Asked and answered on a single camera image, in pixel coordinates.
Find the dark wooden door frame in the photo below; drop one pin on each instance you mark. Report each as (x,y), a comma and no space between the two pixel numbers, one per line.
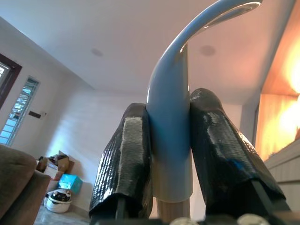
(9,77)

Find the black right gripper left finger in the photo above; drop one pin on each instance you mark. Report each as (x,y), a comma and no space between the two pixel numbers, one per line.
(126,159)

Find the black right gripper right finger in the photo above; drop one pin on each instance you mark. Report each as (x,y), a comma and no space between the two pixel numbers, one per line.
(225,145)

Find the barred window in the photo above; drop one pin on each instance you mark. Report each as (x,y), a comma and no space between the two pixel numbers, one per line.
(20,112)

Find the wooden staircase panel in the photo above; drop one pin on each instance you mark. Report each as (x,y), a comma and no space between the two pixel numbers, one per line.
(281,93)

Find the brown sofa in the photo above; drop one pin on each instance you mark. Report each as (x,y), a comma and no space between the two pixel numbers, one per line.
(16,182)

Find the turquoise box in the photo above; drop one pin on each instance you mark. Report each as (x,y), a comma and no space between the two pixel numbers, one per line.
(70,183)

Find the black wall plaque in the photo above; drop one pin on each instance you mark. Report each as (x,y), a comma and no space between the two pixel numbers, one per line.
(34,114)

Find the open cardboard box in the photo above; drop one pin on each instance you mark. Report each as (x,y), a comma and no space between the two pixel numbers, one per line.
(58,165)

